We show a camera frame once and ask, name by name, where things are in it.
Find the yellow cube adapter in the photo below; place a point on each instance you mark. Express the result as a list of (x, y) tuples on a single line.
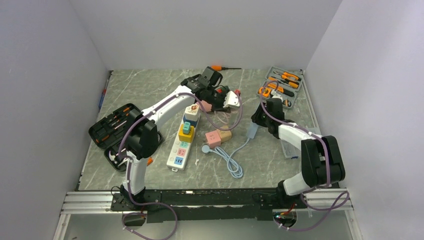
[(186, 137)]

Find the grey tool case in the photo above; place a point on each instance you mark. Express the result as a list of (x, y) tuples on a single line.
[(285, 82)]

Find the clear plastic screw box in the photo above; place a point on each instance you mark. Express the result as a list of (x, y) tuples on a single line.
[(291, 149)]

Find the black tool case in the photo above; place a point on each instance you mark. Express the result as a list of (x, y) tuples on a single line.
[(108, 133)]

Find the orange handled screwdriver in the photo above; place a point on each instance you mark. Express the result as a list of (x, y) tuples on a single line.
[(219, 68)]

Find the pink cube adapter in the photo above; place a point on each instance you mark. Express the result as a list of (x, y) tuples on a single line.
[(213, 139)]

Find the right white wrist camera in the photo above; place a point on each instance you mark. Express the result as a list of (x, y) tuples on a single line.
[(275, 95)]

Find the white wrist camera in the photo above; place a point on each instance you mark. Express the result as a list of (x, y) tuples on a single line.
[(275, 95), (232, 100)]

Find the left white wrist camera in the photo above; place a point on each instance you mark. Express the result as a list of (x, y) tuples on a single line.
[(232, 100)]

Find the light blue power strip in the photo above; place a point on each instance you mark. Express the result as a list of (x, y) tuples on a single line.
[(252, 130)]

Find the black electrical tape roll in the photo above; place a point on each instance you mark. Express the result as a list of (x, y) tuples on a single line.
[(287, 103)]

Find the dark blue cube adapter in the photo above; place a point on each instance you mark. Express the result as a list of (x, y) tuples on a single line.
[(192, 122)]

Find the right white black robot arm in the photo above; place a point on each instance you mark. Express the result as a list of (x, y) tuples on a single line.
[(321, 159)]

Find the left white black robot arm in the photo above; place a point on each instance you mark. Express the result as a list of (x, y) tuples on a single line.
[(140, 140)]

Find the black aluminium base frame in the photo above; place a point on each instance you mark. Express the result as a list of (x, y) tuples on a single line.
[(193, 205)]

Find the yellow tape measure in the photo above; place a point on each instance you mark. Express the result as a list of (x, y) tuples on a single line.
[(264, 91)]

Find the tan wooden cube adapter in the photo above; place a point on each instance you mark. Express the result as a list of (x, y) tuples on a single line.
[(225, 135)]

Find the teal small plug adapter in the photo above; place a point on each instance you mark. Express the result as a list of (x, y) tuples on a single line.
[(186, 128)]

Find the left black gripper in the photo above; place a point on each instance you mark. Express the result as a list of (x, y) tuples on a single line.
[(220, 108)]

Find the white power strip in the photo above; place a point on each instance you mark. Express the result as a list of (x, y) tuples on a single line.
[(178, 156)]

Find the blue red pen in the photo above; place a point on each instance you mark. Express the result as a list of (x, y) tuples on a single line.
[(103, 93)]

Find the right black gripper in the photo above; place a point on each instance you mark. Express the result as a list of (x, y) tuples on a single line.
[(256, 117)]

